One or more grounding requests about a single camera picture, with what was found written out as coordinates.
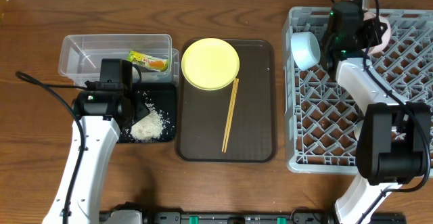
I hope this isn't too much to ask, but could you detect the white bowl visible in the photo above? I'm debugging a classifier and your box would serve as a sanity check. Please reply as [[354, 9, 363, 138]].
[[363, 12, 391, 55]]

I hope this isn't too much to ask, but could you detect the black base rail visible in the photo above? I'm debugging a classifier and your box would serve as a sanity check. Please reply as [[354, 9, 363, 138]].
[[101, 202, 407, 224]]

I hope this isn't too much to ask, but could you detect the yellow plate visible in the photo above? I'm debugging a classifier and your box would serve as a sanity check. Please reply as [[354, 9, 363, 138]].
[[181, 38, 240, 91]]

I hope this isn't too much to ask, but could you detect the light blue bowl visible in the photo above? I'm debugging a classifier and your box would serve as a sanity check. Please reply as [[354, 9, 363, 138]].
[[291, 32, 321, 71]]

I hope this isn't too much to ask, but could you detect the brown serving tray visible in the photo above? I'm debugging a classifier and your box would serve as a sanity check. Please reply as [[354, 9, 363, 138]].
[[175, 39, 277, 163]]

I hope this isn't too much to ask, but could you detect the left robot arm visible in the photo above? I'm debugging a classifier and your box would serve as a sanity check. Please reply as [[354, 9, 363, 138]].
[[43, 59, 150, 223]]

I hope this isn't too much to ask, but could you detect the rice pile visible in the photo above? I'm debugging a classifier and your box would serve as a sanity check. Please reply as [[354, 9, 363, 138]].
[[121, 91, 175, 143]]

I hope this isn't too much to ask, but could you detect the clear plastic bin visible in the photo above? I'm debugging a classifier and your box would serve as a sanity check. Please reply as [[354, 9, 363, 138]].
[[58, 34, 180, 87]]

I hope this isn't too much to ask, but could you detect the grey dishwasher rack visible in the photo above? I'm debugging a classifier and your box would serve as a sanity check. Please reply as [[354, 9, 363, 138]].
[[282, 7, 432, 175]]

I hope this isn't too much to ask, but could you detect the black plastic tray bin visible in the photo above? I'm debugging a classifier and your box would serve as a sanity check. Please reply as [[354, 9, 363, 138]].
[[116, 83, 177, 144]]

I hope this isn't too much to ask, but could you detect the green snack wrapper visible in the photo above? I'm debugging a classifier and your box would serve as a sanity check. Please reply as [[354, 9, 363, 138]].
[[127, 50, 168, 72]]

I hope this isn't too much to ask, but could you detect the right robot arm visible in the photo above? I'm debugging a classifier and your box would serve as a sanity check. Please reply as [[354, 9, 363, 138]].
[[320, 0, 431, 223]]

